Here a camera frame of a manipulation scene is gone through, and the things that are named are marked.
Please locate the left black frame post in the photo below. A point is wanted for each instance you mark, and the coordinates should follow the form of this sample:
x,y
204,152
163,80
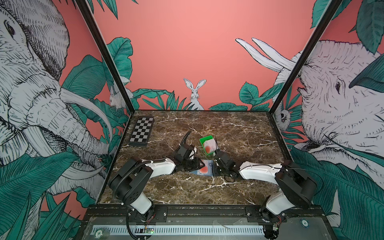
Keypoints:
x,y
102,46

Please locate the blue card holder wallet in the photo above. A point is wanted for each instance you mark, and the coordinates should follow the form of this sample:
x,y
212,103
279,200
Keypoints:
x,y
196,171

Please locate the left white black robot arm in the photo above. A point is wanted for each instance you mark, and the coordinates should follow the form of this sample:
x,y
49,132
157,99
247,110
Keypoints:
x,y
129,182

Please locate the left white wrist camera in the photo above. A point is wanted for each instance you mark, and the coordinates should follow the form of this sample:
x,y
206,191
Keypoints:
x,y
193,152

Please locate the green card tray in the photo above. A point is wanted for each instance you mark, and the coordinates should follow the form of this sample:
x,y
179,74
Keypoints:
x,y
202,140

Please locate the stack of cards in tray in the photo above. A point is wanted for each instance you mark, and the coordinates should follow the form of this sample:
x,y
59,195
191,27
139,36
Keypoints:
x,y
210,146

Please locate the black front mounting rail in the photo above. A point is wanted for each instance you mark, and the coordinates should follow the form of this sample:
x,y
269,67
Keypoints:
x,y
106,214

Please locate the right black frame post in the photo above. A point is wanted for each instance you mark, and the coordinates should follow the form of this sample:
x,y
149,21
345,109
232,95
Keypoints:
x,y
324,21

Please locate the black white checkerboard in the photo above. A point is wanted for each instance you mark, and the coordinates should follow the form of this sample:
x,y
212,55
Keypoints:
x,y
141,131

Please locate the white red credit card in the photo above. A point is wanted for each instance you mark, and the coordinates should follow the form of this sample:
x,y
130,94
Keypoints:
x,y
207,170

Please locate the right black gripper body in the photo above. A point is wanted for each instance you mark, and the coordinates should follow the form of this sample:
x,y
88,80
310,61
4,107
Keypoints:
x,y
218,172

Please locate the black frame post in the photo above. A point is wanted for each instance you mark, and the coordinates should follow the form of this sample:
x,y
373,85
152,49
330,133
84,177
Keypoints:
x,y
102,46
324,21

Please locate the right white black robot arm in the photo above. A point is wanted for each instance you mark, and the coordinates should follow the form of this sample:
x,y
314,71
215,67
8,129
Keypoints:
x,y
297,187

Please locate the white slotted cable duct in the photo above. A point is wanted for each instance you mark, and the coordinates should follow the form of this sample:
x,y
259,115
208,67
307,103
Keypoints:
x,y
175,230

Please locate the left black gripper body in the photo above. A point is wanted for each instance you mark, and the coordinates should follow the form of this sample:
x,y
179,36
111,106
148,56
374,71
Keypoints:
x,y
191,164

